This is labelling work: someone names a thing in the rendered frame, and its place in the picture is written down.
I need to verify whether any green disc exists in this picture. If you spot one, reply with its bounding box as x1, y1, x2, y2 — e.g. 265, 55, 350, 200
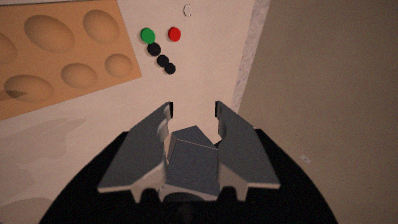
140, 28, 155, 44

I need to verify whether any orange counting tray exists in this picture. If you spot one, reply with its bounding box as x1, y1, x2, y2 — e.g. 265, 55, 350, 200
0, 0, 142, 121

